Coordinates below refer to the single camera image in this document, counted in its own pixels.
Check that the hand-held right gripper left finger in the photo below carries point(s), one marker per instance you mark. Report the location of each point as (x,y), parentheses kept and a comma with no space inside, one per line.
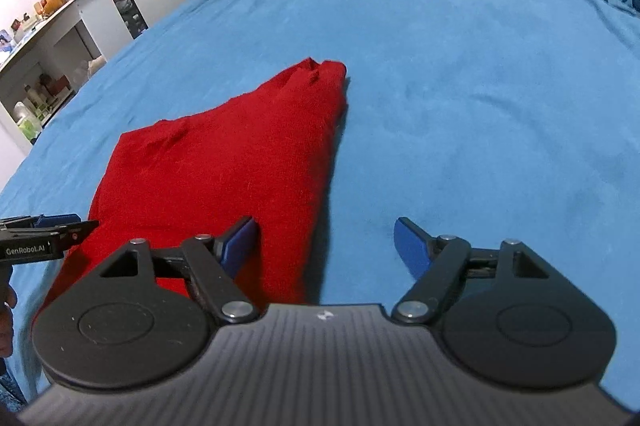
(239,243)

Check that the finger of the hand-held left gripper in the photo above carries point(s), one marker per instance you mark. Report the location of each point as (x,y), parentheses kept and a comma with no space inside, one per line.
(57,220)
(75,232)

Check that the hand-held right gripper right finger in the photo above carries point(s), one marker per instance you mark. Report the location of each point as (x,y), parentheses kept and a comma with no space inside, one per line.
(412,248)

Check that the red knit sweater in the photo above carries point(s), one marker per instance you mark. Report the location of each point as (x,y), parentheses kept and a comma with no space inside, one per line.
(225,145)

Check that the person's left hand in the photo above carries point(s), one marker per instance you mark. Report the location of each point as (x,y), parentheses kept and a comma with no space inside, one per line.
(6,331)

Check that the green tissue pack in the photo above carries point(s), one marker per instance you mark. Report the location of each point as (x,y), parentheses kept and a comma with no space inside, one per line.
(29,128)

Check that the white bag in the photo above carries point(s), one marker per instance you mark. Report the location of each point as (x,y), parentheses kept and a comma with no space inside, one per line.
(97,68)

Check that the bed with blue sheet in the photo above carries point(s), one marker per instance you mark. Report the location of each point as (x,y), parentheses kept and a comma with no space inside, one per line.
(450,80)

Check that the picture card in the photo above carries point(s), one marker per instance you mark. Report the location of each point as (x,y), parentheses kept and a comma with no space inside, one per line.
(6,41)

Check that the orange plush toy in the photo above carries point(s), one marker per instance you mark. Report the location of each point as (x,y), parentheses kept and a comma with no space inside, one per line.
(49,4)

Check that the white desk with shelves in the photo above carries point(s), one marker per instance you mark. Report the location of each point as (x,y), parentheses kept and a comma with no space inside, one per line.
(100,8)

